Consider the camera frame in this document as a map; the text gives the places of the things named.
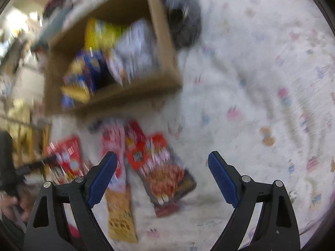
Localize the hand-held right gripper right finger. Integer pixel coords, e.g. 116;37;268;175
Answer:
208;151;301;251

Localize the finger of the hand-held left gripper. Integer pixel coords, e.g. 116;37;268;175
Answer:
16;156;59;175

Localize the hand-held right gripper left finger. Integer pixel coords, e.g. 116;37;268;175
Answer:
23;151;118;251

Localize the red cartoon snack packet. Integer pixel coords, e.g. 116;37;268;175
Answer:
44;135;88;185

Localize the tan peanut snack packet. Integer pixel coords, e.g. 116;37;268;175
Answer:
105;186;138;243

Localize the dark red snack packet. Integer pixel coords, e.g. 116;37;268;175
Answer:
136;133;197;217

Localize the brown cardboard box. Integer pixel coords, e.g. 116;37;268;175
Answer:
43;0;183;117

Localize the blue cartoon snack packet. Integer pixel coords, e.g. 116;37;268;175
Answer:
61;50;110;108

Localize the large white snack packet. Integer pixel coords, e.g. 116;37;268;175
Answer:
107;21;160;84

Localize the yellow-green crinkly snack packet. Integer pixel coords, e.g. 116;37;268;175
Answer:
84;18;126;53

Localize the person's left hand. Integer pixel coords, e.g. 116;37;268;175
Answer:
0;188;35;223

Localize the white printed duvet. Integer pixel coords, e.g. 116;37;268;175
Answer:
50;0;335;251

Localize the grey striped cloth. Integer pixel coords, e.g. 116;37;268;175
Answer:
160;0;203;50

